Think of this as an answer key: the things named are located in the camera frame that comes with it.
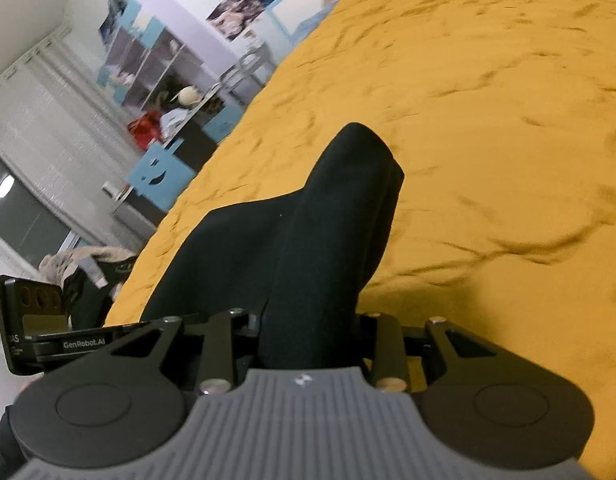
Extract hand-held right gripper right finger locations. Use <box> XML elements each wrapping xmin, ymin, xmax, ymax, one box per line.
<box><xmin>357</xmin><ymin>311</ymin><xmax>499</xmax><ymax>395</ymax></box>

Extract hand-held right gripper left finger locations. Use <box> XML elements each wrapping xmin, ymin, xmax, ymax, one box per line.
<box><xmin>108</xmin><ymin>308</ymin><xmax>263</xmax><ymax>395</ymax></box>

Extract black pants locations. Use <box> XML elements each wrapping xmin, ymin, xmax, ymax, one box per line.
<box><xmin>139</xmin><ymin>122</ymin><xmax>405</xmax><ymax>375</ymax></box>

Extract pile of clothes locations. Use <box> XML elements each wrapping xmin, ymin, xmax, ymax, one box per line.
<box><xmin>39</xmin><ymin>245</ymin><xmax>140</xmax><ymax>332</ymax></box>

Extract blue chair with face cutout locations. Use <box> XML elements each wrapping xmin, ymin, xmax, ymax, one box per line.
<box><xmin>127</xmin><ymin>140</ymin><xmax>197</xmax><ymax>212</ymax></box>

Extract white curtain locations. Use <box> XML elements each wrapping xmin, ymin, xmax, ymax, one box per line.
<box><xmin>0</xmin><ymin>25</ymin><xmax>154</xmax><ymax>261</ymax></box>

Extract dark desk with blue drawers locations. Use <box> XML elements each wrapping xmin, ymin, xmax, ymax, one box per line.
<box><xmin>178</xmin><ymin>82</ymin><xmax>251</xmax><ymax>171</ymax></box>

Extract red bag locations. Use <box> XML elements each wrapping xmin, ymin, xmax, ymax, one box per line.
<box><xmin>127</xmin><ymin>110</ymin><xmax>162</xmax><ymax>150</ymax></box>

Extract yellow blanket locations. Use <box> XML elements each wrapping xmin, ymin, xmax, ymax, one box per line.
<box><xmin>103</xmin><ymin>0</ymin><xmax>616</xmax><ymax>480</ymax></box>

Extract white and blue shelf unit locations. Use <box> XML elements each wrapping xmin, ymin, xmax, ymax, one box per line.
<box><xmin>97</xmin><ymin>0</ymin><xmax>239</xmax><ymax>111</ymax></box>

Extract blue pillow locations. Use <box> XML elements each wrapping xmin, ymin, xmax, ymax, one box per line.
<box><xmin>292</xmin><ymin>0</ymin><xmax>349</xmax><ymax>46</ymax></box>

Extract white and blue headboard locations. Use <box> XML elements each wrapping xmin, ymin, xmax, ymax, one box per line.
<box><xmin>265</xmin><ymin>0</ymin><xmax>383</xmax><ymax>46</ymax></box>

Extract wall poster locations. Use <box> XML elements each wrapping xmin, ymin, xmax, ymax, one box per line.
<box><xmin>206</xmin><ymin>0</ymin><xmax>339</xmax><ymax>42</ymax></box>

